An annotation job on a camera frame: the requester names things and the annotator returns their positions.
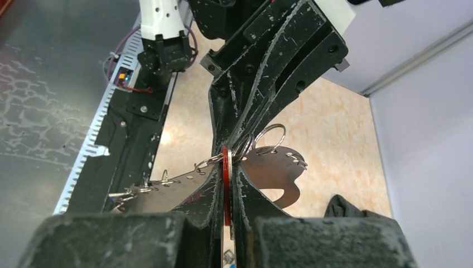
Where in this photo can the dark grey folded cloth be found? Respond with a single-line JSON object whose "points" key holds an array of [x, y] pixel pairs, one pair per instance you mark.
{"points": [[338, 206]]}

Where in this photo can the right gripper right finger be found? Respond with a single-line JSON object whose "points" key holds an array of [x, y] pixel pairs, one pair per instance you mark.
{"points": [[266, 236]]}

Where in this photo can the metal key holder plate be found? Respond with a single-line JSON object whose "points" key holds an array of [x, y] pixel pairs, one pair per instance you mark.
{"points": [[268, 164]]}

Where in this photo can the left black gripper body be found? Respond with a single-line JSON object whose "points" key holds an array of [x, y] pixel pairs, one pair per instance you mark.
{"points": [[241, 24]]}

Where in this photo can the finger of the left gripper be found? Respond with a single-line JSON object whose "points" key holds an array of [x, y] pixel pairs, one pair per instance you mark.
{"points": [[243, 89], [310, 46]]}

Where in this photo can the red key tag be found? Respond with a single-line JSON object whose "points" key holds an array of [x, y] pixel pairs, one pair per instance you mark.
{"points": [[226, 176]]}

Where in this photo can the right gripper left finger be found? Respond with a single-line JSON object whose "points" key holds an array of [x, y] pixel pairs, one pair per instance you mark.
{"points": [[187, 236]]}

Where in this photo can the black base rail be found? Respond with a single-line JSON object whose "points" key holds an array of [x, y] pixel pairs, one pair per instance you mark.
{"points": [[121, 145]]}

